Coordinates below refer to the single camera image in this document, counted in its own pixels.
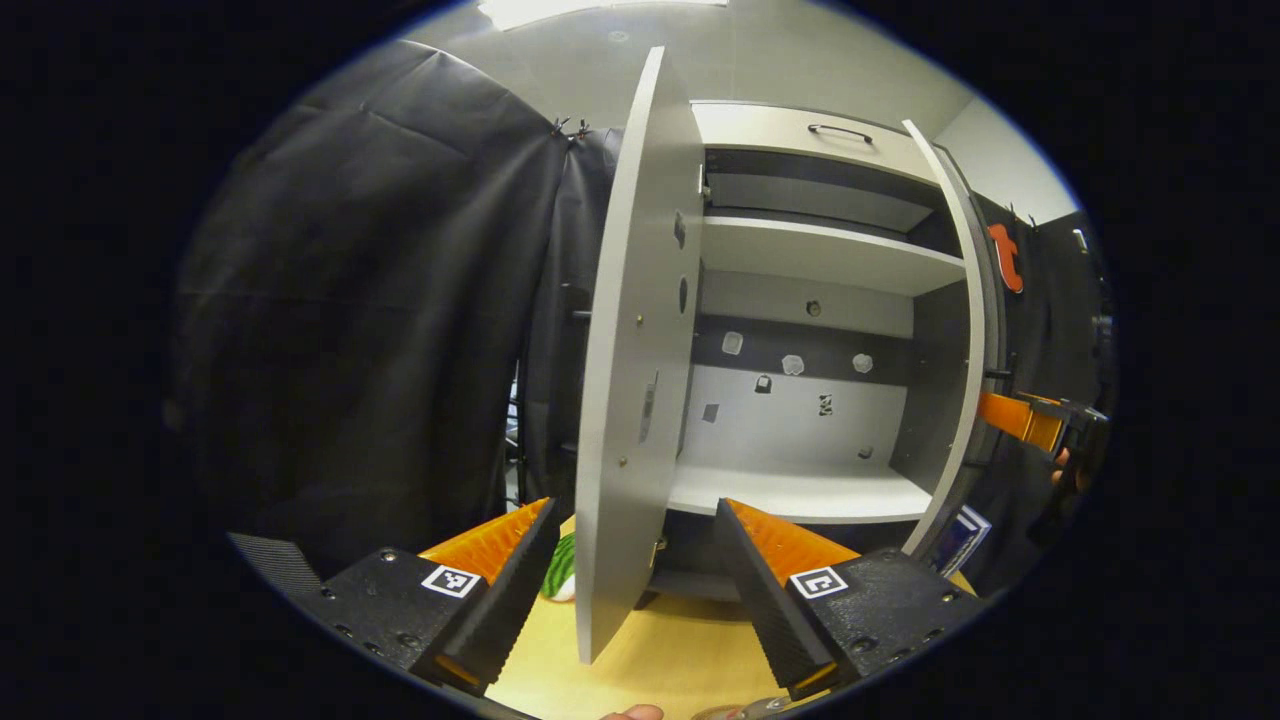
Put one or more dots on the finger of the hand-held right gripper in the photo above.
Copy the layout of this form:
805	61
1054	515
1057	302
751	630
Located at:
1020	420

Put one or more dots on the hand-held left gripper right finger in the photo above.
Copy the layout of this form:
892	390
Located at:
765	600

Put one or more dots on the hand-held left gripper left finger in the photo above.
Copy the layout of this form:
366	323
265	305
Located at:
515	575

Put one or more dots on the white cabinet door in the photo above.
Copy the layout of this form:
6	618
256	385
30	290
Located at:
965	330
640	350

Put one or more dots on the white and grey cabinet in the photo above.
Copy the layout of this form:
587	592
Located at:
790	435

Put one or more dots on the white cabinet shelf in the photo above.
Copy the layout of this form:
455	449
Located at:
820	255

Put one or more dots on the green striped round object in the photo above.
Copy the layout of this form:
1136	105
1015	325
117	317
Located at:
562	570

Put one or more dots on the dark blue small box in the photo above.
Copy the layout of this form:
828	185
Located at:
960	540

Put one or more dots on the dark ribbed strip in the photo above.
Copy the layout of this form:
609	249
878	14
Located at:
275	565

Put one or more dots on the ceiling light panel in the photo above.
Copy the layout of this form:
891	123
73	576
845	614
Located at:
600	10

